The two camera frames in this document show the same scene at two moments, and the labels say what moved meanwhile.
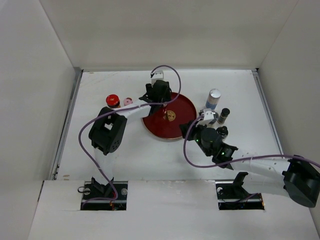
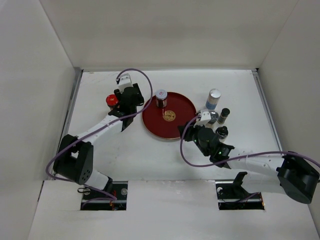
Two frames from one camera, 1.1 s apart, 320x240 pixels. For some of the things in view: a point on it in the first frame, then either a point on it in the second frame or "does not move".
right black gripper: [193, 129] does not move
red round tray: [165, 121] does not move
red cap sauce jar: [113, 101] does not move
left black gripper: [166, 97] to [139, 100]
